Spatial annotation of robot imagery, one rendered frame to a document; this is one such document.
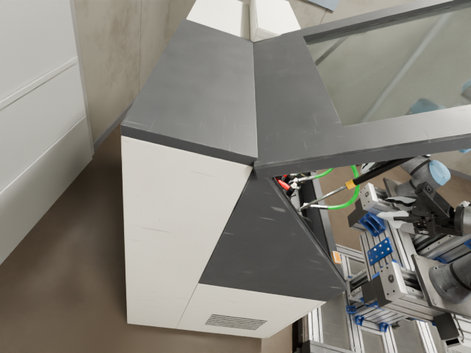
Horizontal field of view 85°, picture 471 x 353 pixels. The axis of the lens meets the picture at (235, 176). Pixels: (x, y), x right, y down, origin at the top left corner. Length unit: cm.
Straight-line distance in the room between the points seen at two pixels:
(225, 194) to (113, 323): 140
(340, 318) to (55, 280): 184
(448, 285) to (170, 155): 117
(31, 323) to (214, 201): 151
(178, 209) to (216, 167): 19
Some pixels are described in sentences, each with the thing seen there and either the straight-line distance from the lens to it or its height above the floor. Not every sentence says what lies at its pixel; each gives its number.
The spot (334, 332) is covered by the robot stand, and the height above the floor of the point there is 21.
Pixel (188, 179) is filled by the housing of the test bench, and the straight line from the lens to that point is 61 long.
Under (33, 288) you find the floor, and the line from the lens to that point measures 205.
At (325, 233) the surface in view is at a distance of 129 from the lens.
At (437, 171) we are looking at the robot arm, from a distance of 158.
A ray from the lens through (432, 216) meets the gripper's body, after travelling 94.
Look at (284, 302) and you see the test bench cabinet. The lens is 131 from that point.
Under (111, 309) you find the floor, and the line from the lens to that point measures 192.
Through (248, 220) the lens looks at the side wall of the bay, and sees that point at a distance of 72.
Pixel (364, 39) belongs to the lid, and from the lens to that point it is 106.
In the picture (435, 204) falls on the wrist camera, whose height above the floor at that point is 144.
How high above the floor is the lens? 184
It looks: 44 degrees down
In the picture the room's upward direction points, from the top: 23 degrees clockwise
